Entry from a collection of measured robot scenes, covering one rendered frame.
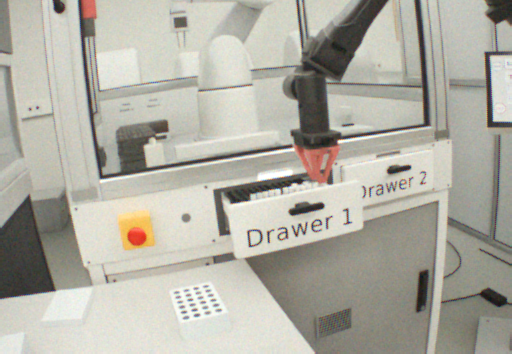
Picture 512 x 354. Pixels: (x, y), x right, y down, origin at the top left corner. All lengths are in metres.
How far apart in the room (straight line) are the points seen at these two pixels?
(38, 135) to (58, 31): 3.43
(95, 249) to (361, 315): 0.76
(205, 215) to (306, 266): 0.31
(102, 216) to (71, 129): 0.20
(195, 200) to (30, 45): 3.56
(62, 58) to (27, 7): 3.50
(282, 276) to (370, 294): 0.30
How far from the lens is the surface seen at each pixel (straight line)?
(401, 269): 1.28
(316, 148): 0.77
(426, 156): 1.17
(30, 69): 4.31
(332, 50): 0.79
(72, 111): 0.90
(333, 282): 1.16
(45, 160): 4.33
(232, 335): 0.72
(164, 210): 0.94
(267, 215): 0.83
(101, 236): 0.95
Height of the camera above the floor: 1.18
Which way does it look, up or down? 12 degrees down
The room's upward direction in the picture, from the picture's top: 6 degrees counter-clockwise
